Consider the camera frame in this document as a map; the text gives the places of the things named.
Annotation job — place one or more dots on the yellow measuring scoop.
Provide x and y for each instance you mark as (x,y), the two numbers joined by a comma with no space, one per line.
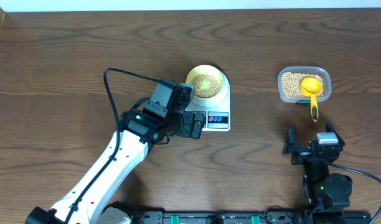
(311,87)

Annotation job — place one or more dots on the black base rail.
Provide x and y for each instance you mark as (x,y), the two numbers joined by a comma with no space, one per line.
(274,216)

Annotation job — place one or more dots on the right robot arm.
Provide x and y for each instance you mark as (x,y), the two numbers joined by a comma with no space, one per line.
(328,193)

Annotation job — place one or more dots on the white digital kitchen scale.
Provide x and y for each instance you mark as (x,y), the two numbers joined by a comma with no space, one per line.
(217,112)

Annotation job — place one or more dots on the soybeans in yellow bowl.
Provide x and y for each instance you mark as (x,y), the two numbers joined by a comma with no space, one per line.
(205,86)

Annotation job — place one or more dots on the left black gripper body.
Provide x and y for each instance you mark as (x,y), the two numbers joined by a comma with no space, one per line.
(185,130)

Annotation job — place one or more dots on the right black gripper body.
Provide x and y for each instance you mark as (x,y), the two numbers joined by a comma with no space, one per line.
(301,158)

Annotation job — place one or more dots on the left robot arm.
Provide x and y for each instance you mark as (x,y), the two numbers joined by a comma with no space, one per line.
(138,130)

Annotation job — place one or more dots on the soybeans in container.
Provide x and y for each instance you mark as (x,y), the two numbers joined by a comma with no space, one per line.
(291,83)

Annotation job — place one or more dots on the pale yellow bowl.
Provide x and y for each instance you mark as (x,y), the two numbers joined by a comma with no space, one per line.
(205,69)

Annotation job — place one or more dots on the clear plastic container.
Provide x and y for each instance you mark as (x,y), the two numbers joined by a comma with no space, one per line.
(326,87)

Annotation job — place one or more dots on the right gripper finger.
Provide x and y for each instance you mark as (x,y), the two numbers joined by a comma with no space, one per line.
(329,129)
(289,145)

